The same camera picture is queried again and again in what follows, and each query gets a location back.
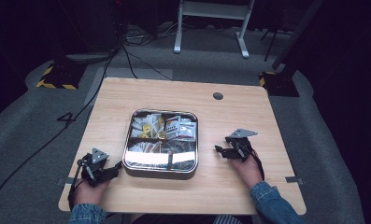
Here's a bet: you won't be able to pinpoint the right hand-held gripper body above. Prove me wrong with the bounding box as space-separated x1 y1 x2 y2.
224 128 259 163

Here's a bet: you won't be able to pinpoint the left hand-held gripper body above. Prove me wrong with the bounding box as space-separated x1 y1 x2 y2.
77 147 113 188

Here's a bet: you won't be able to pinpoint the dark divided snack box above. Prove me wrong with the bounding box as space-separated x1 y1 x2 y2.
121 107 200 181

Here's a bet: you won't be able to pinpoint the clear lid with gold knob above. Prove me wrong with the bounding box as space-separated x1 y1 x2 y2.
121 107 200 174

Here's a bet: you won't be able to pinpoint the person's left hand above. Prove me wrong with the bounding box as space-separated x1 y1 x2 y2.
73 178 111 207

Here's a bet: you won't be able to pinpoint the person's right hand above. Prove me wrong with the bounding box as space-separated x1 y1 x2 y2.
229 153 265 189

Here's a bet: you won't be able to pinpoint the pile of white brown sachets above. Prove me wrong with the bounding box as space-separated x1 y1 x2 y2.
128 141 163 154

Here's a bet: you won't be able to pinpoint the pile of dark packets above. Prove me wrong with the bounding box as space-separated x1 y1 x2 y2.
161 142 196 155

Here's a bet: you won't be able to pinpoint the pile of white yellow packets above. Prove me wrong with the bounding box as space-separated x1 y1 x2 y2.
131 113 165 140

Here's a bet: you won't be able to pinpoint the person's striped clothing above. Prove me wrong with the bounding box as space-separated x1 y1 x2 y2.
212 214 244 224

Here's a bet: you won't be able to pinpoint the black yellow striped base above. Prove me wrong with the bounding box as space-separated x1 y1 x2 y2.
36 63 88 91
258 71 301 98

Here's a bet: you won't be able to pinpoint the black tripod legs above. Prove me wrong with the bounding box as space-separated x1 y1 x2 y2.
260 27 289 63

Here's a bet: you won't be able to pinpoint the dark cabinet with grey base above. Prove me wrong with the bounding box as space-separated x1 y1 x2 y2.
57 0 122 63

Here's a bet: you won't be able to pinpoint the dark slanted stand pole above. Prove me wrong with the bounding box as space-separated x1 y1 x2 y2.
271 0 325 71

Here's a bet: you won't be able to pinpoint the right hand-held gripper cable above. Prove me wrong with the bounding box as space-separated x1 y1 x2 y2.
246 143 266 182

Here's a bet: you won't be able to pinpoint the hand-held gripper cable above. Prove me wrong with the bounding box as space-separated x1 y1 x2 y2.
246 143 266 182
67 159 87 211

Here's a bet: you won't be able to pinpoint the left hand-held gripper cable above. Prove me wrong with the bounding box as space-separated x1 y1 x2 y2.
67 159 87 211

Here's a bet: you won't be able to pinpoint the metal table edge bracket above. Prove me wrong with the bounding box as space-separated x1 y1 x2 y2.
56 176 76 187
284 175 305 185

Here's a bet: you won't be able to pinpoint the long black floor cable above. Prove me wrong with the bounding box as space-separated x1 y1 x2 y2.
0 46 125 217

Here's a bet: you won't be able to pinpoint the thin black floor cable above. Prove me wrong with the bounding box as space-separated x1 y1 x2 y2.
121 46 174 81

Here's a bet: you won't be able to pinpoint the bundle of floor cables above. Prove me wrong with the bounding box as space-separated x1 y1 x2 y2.
123 21 182 49

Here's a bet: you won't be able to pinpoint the white metal stand frame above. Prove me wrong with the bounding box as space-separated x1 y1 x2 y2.
173 0 256 60

